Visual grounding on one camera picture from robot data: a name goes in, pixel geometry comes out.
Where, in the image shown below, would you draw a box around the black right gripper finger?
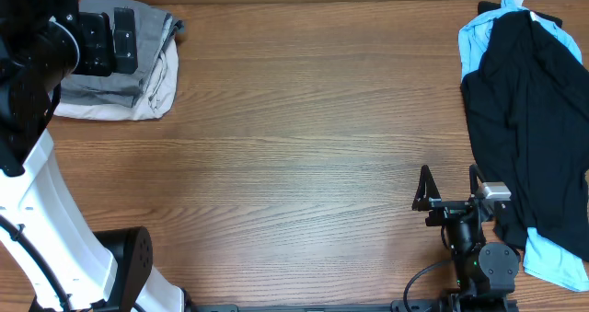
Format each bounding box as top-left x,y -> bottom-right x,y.
411,165 -> 441,211
468,164 -> 486,195

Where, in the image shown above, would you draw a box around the grey shorts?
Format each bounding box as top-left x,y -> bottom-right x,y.
61,0 -> 184,108

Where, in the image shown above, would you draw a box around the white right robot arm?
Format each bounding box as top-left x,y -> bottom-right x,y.
403,165 -> 521,312

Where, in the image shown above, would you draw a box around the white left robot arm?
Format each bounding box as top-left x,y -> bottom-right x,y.
1,0 -> 192,311

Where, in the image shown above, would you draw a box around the beige folded shorts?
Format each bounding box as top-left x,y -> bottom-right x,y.
54,40 -> 179,121

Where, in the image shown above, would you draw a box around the black garment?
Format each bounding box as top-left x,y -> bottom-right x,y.
460,0 -> 589,262

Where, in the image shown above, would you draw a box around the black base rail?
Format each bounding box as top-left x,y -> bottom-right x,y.
183,297 -> 521,312

